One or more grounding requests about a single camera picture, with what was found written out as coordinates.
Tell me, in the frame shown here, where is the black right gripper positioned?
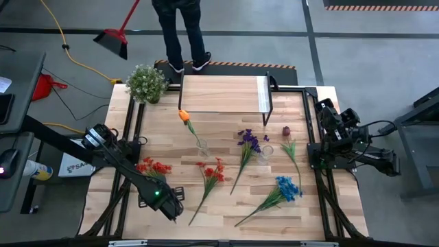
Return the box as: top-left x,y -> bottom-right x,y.
314,98 -> 347,143

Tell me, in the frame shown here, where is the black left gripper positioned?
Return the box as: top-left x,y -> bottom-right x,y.
137,186 -> 186,222

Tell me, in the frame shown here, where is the red artificial flower bunch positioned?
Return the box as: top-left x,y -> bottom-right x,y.
135,156 -> 173,181
187,156 -> 226,227

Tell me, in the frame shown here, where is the dark red artificial tulip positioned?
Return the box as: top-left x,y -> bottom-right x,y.
280,126 -> 303,197

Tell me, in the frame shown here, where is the clear glass vase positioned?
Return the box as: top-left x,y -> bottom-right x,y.
257,144 -> 275,167
195,137 -> 211,159

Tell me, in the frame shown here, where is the purple artificial flower bunch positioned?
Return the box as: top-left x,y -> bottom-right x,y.
229,128 -> 271,196

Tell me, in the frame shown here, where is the orange artificial tulip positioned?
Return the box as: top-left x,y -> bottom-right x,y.
178,109 -> 202,147

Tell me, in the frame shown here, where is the blue artificial flower bunch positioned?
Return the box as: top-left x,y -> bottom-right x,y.
234,175 -> 304,228

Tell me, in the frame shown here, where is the potted plant with white flowers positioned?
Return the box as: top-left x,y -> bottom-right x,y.
124,64 -> 170,105

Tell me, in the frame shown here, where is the black mat with hazard stripe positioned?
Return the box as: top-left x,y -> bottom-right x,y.
153,59 -> 298,86
322,0 -> 439,12

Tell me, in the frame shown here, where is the white printed box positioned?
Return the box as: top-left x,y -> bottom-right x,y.
57,139 -> 97,178

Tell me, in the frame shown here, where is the grey metal stand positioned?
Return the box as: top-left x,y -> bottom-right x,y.
379,87 -> 439,200

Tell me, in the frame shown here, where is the black support beam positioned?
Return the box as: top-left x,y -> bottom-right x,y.
20,115 -> 95,164

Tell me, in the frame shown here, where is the white and yellow bottle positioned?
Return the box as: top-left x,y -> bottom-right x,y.
22,159 -> 54,182

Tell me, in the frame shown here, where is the grey desk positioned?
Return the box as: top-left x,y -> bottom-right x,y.
0,132 -> 45,215
0,51 -> 47,134

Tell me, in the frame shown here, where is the black computer mouse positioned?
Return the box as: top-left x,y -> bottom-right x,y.
0,148 -> 20,180

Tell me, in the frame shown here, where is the red dustpan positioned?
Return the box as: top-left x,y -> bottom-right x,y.
31,73 -> 69,102

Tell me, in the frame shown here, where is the person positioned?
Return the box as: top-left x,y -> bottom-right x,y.
151,0 -> 213,73

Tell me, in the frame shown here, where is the red and black broom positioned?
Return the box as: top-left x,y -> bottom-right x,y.
93,0 -> 141,61

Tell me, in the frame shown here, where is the black phone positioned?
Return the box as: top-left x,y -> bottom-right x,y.
0,93 -> 16,126

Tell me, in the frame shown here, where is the white paper sheet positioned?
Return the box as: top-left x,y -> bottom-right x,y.
0,75 -> 13,94

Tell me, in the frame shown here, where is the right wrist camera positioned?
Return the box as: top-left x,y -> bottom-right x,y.
339,107 -> 361,128

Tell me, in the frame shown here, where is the black aluminium table frame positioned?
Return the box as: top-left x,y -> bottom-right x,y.
78,84 -> 370,241

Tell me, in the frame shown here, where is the wooden shelf with black frame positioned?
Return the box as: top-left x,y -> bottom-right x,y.
177,71 -> 274,127

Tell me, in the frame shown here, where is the yellow cable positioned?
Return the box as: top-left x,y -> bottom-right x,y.
43,122 -> 86,135
38,0 -> 123,86

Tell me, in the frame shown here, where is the black floor cable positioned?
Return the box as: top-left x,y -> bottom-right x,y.
40,67 -> 111,121

